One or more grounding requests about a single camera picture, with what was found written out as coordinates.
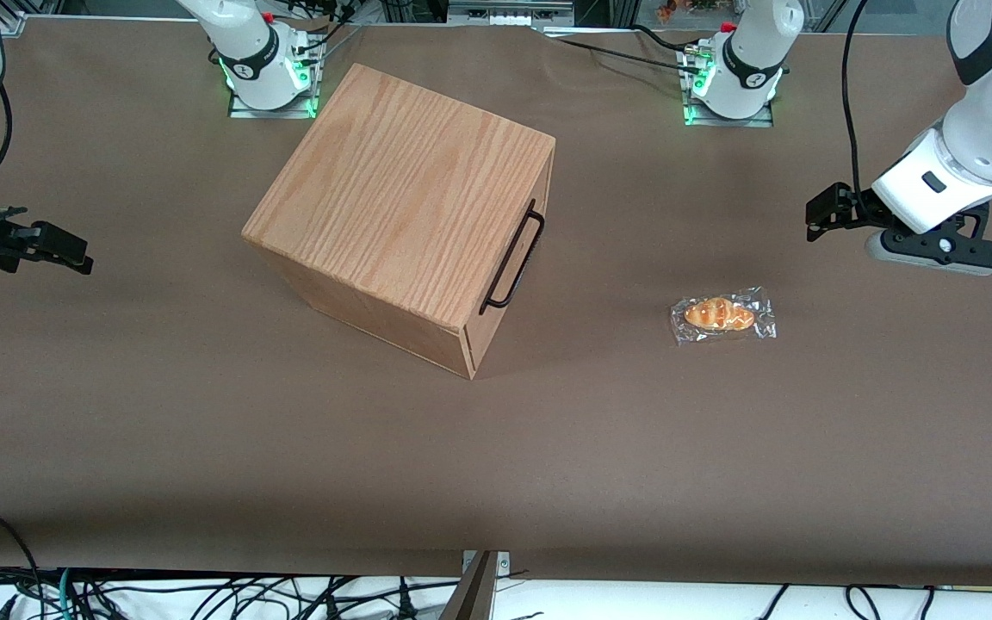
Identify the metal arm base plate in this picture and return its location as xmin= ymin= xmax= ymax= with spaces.
xmin=680 ymin=45 xmax=776 ymax=129
xmin=228 ymin=33 xmax=323 ymax=121

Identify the wooden drawer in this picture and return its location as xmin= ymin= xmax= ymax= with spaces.
xmin=464 ymin=138 xmax=558 ymax=356

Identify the plastic wrapped bread roll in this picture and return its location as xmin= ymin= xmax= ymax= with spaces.
xmin=670 ymin=287 xmax=778 ymax=347

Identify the silver metal bracket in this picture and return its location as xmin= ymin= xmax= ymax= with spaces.
xmin=462 ymin=550 xmax=511 ymax=577

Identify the wooden drawer cabinet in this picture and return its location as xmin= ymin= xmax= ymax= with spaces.
xmin=241 ymin=62 xmax=557 ymax=381

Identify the black metal drawer handle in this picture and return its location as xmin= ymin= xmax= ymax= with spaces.
xmin=478 ymin=199 xmax=547 ymax=316

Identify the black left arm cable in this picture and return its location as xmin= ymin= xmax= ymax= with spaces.
xmin=840 ymin=0 xmax=877 ymax=218

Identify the brown table cover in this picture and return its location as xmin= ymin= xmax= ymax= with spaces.
xmin=0 ymin=15 xmax=992 ymax=588

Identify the black cable on table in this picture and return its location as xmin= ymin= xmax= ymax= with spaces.
xmin=539 ymin=23 xmax=705 ymax=75

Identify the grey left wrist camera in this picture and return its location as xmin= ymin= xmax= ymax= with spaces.
xmin=865 ymin=203 xmax=992 ymax=277

